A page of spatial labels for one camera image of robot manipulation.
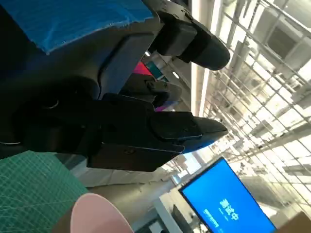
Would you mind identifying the pink wall poster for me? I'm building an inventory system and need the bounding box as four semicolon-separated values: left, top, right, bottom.
133;62;156;79

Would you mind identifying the white desk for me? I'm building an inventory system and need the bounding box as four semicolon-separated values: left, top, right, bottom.
159;190;195;233

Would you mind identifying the green cutting mat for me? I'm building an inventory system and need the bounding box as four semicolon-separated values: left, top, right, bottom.
0;150;89;233

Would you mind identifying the brown cardboard box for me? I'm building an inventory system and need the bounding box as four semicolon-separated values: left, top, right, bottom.
276;211;311;233

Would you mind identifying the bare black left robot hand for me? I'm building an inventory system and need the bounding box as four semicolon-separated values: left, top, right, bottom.
0;0;231;173

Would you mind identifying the monitor with blue screen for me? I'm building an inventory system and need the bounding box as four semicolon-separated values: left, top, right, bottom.
178;156;277;233

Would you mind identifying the pink bowl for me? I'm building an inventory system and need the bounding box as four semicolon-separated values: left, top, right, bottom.
70;193;133;233

